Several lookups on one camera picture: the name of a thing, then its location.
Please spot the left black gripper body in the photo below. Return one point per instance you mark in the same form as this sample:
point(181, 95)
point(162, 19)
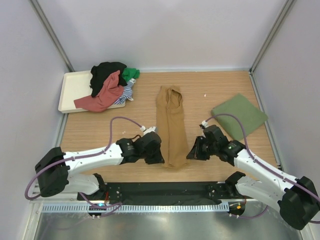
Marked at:
point(146, 153)

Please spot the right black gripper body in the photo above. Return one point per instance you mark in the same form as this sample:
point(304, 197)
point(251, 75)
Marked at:
point(212, 148)

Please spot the olive green printed tank top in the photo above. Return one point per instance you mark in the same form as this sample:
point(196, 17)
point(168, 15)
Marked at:
point(239, 113)

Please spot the tan brown tank top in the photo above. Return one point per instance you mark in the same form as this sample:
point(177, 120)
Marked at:
point(171, 127)

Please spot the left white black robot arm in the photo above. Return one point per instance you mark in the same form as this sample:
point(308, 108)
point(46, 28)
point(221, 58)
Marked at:
point(60, 171)

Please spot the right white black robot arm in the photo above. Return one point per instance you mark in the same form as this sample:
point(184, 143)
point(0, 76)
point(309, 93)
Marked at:
point(295, 199)

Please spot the blue white striped tank top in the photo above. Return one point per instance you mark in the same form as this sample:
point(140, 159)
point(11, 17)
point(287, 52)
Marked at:
point(127, 94)

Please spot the dusty pink tank top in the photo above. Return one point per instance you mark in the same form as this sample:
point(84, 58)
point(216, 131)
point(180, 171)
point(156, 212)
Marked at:
point(107, 95)

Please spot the bright green tank top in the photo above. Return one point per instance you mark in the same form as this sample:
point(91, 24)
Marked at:
point(130, 73)

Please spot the black tank top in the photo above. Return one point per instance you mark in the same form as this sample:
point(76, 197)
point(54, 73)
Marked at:
point(101, 72)

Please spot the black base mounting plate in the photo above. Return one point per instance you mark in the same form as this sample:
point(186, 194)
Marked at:
point(166, 193)

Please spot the white plastic tray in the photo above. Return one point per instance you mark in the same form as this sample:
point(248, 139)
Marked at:
point(76, 85)

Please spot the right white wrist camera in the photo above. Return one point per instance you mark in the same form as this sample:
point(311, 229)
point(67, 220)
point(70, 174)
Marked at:
point(204, 124)

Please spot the slotted white cable duct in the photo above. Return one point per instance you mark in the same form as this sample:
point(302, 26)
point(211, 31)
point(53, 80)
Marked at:
point(86, 208)

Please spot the aluminium front rail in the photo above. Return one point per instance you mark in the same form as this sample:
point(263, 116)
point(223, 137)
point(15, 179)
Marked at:
point(34, 192)

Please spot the right aluminium frame post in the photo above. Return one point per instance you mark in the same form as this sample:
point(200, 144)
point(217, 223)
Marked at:
point(279, 21)

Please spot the aluminium frame post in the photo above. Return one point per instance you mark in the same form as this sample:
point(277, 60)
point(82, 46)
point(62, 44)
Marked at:
point(51, 33)
point(279, 21)

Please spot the left aluminium frame post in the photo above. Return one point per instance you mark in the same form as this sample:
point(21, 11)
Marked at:
point(51, 33)

